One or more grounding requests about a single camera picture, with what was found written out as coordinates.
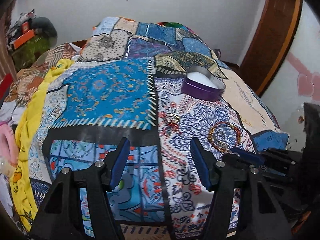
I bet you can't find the purple heart-shaped jewelry box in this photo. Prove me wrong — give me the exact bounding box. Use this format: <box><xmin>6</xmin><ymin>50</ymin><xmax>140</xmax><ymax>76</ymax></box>
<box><xmin>181</xmin><ymin>66</ymin><xmax>226</xmax><ymax>102</ymax></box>

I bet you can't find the yellow printed cloth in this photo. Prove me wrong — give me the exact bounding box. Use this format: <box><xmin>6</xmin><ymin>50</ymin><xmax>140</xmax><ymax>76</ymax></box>
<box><xmin>9</xmin><ymin>59</ymin><xmax>74</xmax><ymax>231</ymax></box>

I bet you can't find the pink cloth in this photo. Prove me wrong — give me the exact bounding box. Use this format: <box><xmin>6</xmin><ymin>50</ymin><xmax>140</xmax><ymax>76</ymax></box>
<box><xmin>0</xmin><ymin>122</ymin><xmax>19</xmax><ymax>166</ymax></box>

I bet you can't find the white wardrobe door with hearts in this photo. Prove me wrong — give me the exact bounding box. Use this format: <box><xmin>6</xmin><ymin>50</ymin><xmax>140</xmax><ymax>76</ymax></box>
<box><xmin>262</xmin><ymin>1</ymin><xmax>319</xmax><ymax>151</ymax></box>

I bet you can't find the blue patchwork bedspread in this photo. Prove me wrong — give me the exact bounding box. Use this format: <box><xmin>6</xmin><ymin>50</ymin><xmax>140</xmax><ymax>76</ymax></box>
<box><xmin>28</xmin><ymin>17</ymin><xmax>289</xmax><ymax>239</ymax></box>

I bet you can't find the brown patterned blanket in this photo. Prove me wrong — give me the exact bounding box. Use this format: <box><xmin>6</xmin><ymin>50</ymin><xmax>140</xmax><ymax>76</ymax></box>
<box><xmin>4</xmin><ymin>43</ymin><xmax>81</xmax><ymax>107</ymax></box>

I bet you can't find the red box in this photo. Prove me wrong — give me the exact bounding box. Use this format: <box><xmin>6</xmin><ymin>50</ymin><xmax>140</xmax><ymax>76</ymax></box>
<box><xmin>0</xmin><ymin>73</ymin><xmax>13</xmax><ymax>99</ymax></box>

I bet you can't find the striped brown curtain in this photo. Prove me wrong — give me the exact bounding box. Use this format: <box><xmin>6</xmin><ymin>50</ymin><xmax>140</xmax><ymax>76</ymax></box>
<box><xmin>0</xmin><ymin>0</ymin><xmax>17</xmax><ymax>81</ymax></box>

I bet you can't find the orange box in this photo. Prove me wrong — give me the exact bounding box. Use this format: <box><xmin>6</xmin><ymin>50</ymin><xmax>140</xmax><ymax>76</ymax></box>
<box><xmin>14</xmin><ymin>29</ymin><xmax>35</xmax><ymax>49</ymax></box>

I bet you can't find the dark green round cushion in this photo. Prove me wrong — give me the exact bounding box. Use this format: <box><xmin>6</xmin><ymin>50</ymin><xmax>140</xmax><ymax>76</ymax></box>
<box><xmin>31</xmin><ymin>17</ymin><xmax>57</xmax><ymax>48</ymax></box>

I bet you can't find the brown wooden wardrobe frame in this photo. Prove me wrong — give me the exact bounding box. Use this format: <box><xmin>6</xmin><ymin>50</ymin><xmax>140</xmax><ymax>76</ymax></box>
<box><xmin>239</xmin><ymin>0</ymin><xmax>303</xmax><ymax>96</ymax></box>

